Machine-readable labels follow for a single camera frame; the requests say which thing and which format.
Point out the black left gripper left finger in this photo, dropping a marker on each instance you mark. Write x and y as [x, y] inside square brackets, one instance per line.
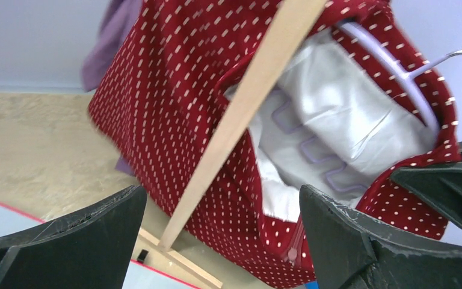
[88, 248]

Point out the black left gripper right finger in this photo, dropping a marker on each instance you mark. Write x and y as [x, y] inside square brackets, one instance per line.
[350, 249]

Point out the red polka dot skirt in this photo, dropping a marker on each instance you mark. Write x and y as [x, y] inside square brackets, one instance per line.
[169, 85]

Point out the purple pleated skirt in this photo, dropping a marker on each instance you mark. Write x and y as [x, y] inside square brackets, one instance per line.
[118, 19]

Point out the red-edged whiteboard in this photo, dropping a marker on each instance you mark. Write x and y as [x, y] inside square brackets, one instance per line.
[138, 275]

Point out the wooden clothes rack frame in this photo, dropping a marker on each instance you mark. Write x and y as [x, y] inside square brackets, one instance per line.
[288, 29]

